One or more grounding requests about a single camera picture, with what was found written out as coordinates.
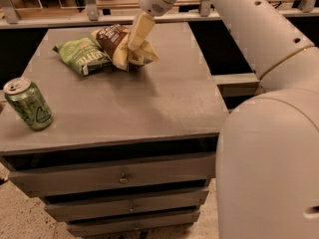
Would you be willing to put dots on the green jalapeno chip bag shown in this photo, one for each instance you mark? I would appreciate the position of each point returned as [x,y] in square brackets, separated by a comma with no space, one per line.
[82,55]

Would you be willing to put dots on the brown sea salt chip bag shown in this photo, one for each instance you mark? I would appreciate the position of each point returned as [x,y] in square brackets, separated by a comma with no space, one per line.
[114,39]

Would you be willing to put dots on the top grey drawer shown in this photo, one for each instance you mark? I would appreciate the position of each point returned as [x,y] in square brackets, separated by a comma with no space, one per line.
[70,179]

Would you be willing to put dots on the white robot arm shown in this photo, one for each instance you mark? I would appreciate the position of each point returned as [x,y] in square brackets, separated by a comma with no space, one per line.
[267,157]

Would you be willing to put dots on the middle grey drawer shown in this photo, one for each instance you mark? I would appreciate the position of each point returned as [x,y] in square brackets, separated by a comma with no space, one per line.
[127,204]

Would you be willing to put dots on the grey drawer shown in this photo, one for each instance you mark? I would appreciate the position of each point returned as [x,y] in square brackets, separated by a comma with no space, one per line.
[106,226]
[70,179]
[127,204]

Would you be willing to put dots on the metal railing frame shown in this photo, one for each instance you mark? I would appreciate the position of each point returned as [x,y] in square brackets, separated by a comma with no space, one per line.
[52,13]

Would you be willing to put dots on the green soda can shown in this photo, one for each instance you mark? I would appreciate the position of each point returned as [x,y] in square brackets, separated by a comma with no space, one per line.
[26,99]

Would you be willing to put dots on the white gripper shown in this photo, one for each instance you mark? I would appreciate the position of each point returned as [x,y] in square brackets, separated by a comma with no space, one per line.
[145,21]

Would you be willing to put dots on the grey drawer cabinet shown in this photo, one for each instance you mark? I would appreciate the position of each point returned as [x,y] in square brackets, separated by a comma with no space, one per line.
[170,107]

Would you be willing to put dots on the bottom grey drawer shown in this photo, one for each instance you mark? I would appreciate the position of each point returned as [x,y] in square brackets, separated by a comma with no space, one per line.
[106,226]

